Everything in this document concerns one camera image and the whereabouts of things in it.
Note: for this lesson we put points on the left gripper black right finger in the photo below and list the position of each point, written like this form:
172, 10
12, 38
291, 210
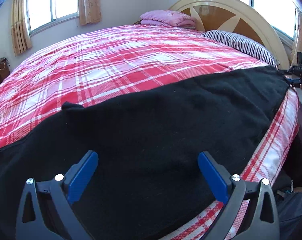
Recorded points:
260, 220

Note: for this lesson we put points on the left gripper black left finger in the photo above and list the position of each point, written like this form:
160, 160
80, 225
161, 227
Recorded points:
45, 209

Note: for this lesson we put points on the black pants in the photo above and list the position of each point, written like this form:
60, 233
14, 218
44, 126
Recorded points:
147, 183

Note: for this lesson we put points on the striped pillow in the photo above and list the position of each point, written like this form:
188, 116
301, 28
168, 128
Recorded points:
243, 44

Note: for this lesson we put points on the headboard side window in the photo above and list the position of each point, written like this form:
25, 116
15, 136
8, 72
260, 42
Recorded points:
281, 14

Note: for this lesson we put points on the cream wooden headboard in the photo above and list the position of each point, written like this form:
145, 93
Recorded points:
236, 17

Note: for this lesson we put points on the folded pink quilt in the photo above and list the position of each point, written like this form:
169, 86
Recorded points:
168, 18

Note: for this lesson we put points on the red white plaid bed sheet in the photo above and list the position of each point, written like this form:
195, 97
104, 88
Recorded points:
97, 66

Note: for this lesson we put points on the left beige curtain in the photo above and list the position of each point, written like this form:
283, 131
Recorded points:
20, 37

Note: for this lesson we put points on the beige curtain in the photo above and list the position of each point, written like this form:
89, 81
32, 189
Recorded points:
20, 37
89, 11

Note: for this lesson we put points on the right beige curtain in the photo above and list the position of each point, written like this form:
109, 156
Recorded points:
89, 11

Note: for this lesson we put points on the far window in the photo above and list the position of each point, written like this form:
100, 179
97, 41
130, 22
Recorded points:
42, 14

